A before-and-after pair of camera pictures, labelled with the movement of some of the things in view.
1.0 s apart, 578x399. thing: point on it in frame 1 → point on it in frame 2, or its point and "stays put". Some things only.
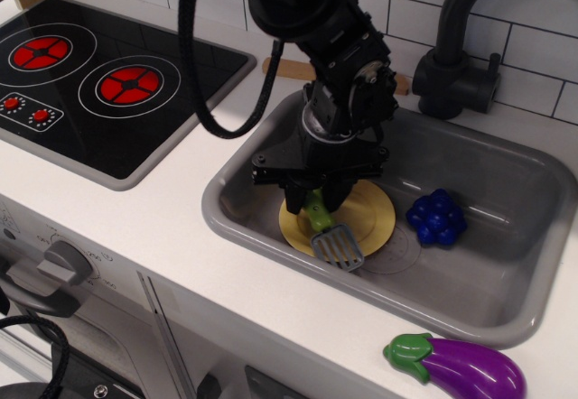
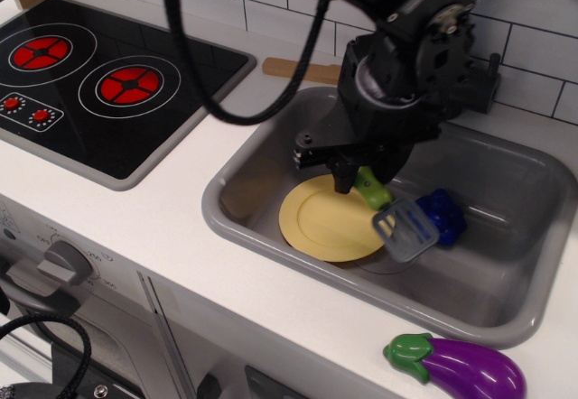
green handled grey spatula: [336, 246] → [400, 223]
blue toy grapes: [437, 218] stays put
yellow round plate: [368, 212] stays put
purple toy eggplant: [456, 369] stays put
